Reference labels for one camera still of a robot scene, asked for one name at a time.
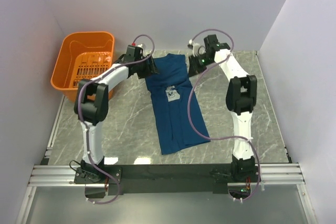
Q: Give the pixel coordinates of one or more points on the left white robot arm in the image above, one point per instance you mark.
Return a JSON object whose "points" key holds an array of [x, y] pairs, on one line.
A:
{"points": [[92, 102]]}

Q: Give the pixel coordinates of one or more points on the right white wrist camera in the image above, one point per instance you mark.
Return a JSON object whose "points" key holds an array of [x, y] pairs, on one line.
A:
{"points": [[194, 47]]}

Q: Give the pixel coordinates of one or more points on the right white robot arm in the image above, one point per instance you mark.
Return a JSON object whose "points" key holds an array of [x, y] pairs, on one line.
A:
{"points": [[241, 98]]}

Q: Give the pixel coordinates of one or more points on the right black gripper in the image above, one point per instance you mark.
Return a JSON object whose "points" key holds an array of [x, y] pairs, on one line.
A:
{"points": [[194, 69]]}

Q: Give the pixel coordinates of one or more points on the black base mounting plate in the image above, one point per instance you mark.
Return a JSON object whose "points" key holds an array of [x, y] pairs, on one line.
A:
{"points": [[171, 178]]}

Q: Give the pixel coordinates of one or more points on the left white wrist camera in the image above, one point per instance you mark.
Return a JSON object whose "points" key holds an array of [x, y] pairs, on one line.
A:
{"points": [[141, 45]]}

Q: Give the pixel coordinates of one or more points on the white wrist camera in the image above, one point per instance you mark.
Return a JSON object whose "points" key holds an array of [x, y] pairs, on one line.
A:
{"points": [[194, 47], [141, 45]]}

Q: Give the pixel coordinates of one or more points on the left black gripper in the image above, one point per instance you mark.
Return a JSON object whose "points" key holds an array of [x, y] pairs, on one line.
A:
{"points": [[153, 67]]}

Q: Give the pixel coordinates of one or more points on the orange plastic basket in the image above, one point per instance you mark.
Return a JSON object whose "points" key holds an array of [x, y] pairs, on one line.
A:
{"points": [[83, 55]]}

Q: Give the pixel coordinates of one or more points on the blue mickey mouse t-shirt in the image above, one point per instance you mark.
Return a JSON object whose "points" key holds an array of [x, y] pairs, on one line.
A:
{"points": [[170, 90]]}

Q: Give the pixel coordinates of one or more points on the aluminium frame rail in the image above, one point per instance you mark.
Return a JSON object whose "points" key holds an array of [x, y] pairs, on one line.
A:
{"points": [[271, 175]]}

